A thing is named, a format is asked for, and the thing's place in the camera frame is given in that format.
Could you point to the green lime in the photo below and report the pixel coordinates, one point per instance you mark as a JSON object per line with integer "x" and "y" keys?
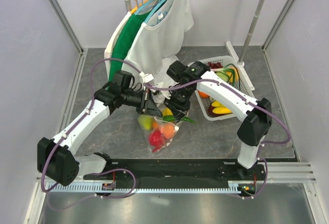
{"x": 146, "y": 122}

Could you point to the blue clothes hanger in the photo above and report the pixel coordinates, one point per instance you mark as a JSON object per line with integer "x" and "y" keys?
{"x": 149, "y": 7}

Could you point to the red apple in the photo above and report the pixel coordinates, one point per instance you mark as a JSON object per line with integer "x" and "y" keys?
{"x": 156, "y": 139}

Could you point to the green t-shirt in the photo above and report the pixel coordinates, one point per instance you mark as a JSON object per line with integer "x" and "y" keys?
{"x": 123, "y": 46}

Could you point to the clear zip top bag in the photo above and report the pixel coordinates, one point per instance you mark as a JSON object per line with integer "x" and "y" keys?
{"x": 160, "y": 122}

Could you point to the green cabbage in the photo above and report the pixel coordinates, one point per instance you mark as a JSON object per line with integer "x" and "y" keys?
{"x": 223, "y": 76}

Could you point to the peach with green leaf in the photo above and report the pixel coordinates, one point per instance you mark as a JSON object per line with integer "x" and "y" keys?
{"x": 168, "y": 131}

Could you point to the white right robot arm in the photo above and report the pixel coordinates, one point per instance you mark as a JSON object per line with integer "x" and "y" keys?
{"x": 252, "y": 113}

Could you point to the white mesh t-shirt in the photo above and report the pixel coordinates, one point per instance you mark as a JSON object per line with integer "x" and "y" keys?
{"x": 178, "y": 21}

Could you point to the red grapes bunch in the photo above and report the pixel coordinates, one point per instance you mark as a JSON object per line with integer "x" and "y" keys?
{"x": 215, "y": 65}

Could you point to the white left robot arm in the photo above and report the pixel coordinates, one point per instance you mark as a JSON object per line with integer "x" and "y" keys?
{"x": 56, "y": 157}

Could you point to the aluminium frame rail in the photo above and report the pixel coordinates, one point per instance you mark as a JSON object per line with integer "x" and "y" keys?
{"x": 66, "y": 25}

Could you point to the green cucumber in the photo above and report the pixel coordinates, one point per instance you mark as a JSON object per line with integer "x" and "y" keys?
{"x": 171, "y": 118}

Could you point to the yellow banana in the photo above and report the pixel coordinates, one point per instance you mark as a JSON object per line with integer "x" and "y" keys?
{"x": 218, "y": 108}

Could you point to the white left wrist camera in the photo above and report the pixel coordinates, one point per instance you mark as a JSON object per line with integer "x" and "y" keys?
{"x": 146, "y": 77}

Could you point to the green spring onion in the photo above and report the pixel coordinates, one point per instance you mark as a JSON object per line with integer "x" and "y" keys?
{"x": 232, "y": 72}

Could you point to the white plastic fruit basket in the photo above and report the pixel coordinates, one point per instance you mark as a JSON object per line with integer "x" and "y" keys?
{"x": 242, "y": 86}

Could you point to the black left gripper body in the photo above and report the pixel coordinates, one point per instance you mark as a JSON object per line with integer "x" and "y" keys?
{"x": 138, "y": 100}

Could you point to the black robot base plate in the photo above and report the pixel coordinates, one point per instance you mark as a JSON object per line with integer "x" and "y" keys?
{"x": 177, "y": 172}

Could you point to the white cable duct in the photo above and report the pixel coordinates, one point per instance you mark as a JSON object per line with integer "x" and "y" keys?
{"x": 99, "y": 187}

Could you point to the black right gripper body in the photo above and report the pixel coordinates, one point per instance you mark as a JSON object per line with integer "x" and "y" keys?
{"x": 179, "y": 100}

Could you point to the yellow lemon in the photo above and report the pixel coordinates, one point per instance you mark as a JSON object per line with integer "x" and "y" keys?
{"x": 167, "y": 112}

